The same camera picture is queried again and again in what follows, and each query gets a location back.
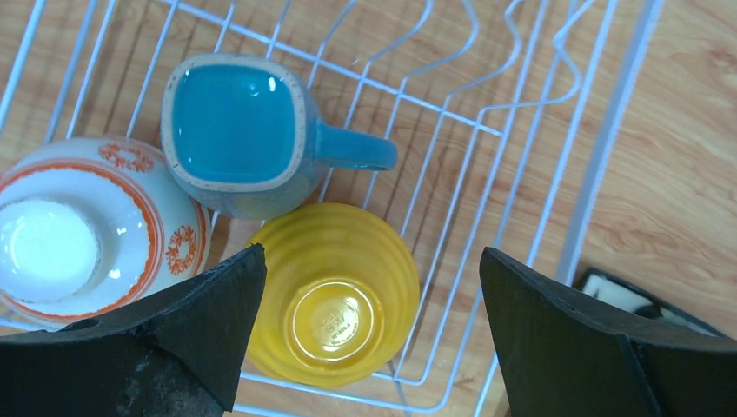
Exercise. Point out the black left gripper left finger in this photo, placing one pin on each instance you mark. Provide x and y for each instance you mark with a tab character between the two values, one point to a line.
178	352

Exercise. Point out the yellow ribbed bowl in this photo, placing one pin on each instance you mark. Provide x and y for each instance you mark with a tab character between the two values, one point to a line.
340	297

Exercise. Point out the square floral plate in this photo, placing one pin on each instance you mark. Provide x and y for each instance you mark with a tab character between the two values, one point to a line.
626	296

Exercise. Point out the white wire dish rack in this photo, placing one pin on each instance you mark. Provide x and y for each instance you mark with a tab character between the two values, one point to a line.
503	113

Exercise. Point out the white orange patterned bowl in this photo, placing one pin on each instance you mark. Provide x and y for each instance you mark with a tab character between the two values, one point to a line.
90	224

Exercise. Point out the teal floral mug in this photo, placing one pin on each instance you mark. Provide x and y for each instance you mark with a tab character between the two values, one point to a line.
244	136

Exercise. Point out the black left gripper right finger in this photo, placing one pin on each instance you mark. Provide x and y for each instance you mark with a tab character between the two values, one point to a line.
565	353

